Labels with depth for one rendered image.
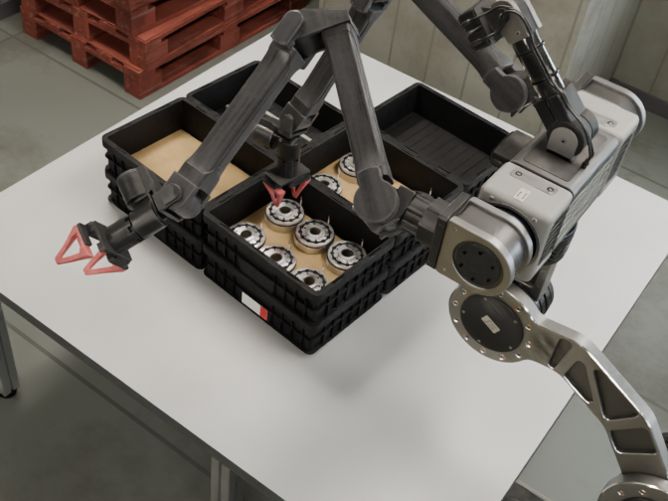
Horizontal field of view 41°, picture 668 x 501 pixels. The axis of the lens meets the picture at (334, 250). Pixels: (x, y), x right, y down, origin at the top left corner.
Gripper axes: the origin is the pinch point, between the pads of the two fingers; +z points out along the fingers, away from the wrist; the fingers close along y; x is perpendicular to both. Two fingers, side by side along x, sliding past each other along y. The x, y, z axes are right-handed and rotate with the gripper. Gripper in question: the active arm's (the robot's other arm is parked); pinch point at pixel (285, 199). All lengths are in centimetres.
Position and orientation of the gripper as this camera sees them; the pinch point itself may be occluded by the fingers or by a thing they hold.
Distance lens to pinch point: 234.4
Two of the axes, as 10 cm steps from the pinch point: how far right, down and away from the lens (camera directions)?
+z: -0.9, 7.2, 6.8
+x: 6.7, 5.5, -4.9
